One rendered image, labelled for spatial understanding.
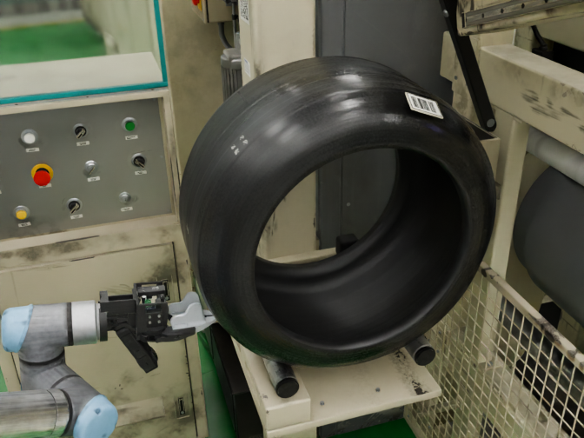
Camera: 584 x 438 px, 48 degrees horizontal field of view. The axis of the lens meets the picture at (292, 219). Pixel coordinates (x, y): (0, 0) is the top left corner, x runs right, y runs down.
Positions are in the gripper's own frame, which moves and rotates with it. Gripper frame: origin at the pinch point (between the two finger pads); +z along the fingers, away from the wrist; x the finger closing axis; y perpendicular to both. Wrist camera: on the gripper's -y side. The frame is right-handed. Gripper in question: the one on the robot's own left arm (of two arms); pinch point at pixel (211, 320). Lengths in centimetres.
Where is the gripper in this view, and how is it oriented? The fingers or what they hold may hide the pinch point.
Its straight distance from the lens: 123.2
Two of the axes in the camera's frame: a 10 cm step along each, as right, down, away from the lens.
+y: 1.0, -8.9, -4.5
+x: -2.9, -4.5, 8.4
